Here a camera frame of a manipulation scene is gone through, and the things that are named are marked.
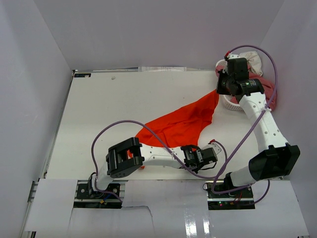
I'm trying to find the orange t shirt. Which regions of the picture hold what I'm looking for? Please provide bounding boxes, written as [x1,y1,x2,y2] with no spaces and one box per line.
[145,91,219,148]

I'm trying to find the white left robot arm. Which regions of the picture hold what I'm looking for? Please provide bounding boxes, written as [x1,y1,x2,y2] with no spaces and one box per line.
[87,137,222,198]

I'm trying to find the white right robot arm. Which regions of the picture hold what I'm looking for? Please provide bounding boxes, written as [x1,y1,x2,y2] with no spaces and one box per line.
[216,54,300,198]

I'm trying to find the white perforated laundry basket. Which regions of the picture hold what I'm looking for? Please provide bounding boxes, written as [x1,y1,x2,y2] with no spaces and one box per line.
[215,59,243,111]

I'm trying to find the cream white t shirt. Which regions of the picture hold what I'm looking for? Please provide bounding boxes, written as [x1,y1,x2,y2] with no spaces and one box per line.
[239,51,263,76]

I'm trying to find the pink t shirt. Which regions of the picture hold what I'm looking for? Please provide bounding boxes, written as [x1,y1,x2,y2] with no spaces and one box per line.
[220,67,277,111]

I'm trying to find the black corner label plate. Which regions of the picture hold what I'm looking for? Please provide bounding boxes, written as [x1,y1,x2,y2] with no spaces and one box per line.
[74,73,91,78]

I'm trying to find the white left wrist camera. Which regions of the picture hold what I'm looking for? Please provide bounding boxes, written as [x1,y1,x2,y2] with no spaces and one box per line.
[208,140,222,155]

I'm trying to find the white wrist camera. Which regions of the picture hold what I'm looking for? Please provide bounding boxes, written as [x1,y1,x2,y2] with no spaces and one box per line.
[208,140,222,155]
[224,52,240,61]

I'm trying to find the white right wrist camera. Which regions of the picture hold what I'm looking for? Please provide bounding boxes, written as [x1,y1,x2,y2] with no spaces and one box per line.
[224,52,240,61]

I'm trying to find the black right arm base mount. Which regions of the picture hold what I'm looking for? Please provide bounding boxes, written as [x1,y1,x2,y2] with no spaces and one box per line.
[202,181,255,211]

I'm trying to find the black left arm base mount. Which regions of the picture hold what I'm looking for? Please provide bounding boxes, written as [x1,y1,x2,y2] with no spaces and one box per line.
[73,172,122,209]

